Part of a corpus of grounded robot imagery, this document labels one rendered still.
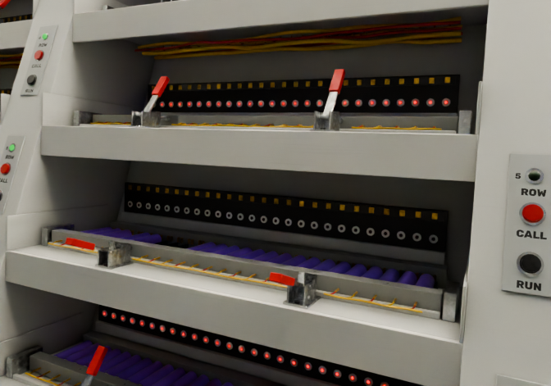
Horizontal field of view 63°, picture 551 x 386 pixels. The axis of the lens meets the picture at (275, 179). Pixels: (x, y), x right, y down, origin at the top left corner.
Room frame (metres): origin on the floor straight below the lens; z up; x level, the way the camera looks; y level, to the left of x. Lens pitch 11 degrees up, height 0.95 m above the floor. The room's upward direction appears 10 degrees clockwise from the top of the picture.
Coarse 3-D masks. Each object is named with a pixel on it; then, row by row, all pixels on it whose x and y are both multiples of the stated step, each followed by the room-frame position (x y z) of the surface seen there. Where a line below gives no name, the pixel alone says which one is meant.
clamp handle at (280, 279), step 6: (270, 276) 0.42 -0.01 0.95; (276, 276) 0.42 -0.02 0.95; (282, 276) 0.42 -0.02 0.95; (288, 276) 0.43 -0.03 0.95; (300, 276) 0.48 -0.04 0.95; (276, 282) 0.42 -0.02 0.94; (282, 282) 0.42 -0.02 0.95; (288, 282) 0.43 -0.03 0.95; (294, 282) 0.45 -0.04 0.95; (300, 282) 0.48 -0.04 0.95
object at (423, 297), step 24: (96, 240) 0.65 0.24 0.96; (120, 240) 0.64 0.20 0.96; (192, 264) 0.58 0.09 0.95; (216, 264) 0.56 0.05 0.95; (240, 264) 0.55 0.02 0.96; (264, 264) 0.54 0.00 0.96; (336, 288) 0.50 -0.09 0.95; (360, 288) 0.49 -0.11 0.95; (384, 288) 0.47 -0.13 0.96; (408, 288) 0.46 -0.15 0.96; (432, 288) 0.47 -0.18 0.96
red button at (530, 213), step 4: (532, 204) 0.37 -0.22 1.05; (524, 208) 0.38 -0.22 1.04; (528, 208) 0.37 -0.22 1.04; (532, 208) 0.37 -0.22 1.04; (536, 208) 0.37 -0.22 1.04; (540, 208) 0.37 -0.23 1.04; (524, 212) 0.37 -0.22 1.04; (528, 212) 0.37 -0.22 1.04; (532, 212) 0.37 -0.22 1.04; (536, 212) 0.37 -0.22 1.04; (540, 212) 0.37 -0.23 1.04; (524, 216) 0.38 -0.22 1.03; (528, 216) 0.37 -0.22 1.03; (532, 216) 0.37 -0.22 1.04; (536, 216) 0.37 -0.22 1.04; (540, 216) 0.37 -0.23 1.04; (528, 220) 0.37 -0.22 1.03; (532, 220) 0.37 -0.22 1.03; (536, 220) 0.37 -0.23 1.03
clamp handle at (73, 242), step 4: (68, 240) 0.53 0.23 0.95; (72, 240) 0.53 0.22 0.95; (76, 240) 0.53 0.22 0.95; (80, 240) 0.54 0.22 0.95; (68, 244) 0.53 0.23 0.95; (72, 244) 0.53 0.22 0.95; (76, 244) 0.54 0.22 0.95; (80, 244) 0.54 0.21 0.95; (84, 244) 0.55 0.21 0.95; (88, 244) 0.55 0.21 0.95; (92, 244) 0.56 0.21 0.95; (112, 244) 0.59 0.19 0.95; (88, 248) 0.55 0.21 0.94; (92, 248) 0.56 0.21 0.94; (96, 248) 0.56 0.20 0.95; (100, 248) 0.57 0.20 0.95; (104, 248) 0.58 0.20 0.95; (112, 248) 0.59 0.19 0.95
